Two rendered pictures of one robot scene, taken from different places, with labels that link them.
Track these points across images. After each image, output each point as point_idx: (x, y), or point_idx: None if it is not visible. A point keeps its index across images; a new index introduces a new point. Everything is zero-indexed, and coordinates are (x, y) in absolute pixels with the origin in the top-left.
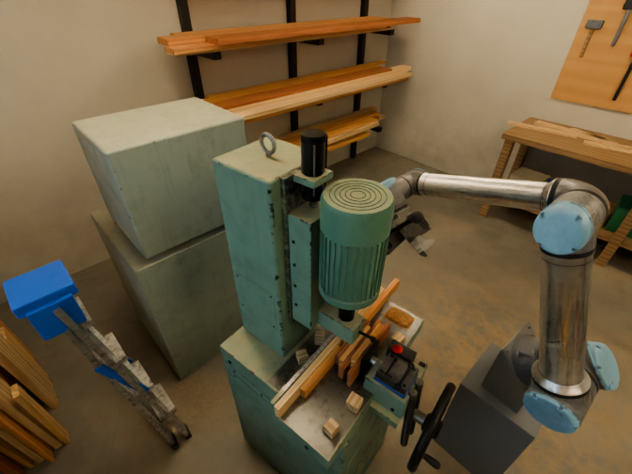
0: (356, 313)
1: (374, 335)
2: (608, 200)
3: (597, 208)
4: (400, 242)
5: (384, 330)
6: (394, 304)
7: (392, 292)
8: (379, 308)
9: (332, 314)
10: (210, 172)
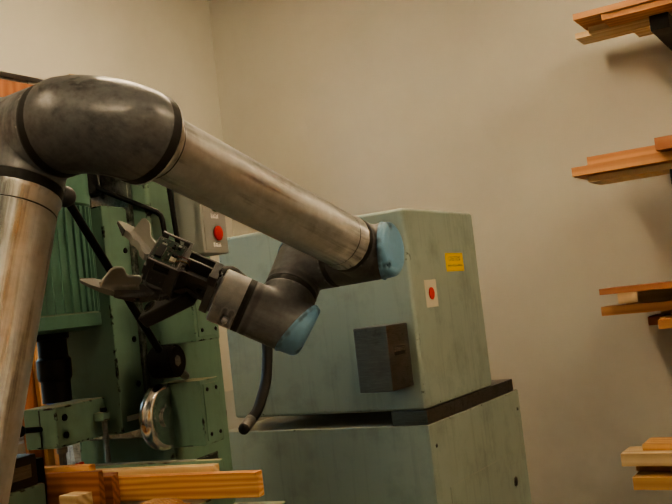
0: (63, 405)
1: (62, 466)
2: (46, 86)
3: (9, 96)
4: (163, 304)
5: (78, 472)
6: (197, 503)
7: (228, 489)
8: (174, 496)
9: (61, 402)
10: (338, 297)
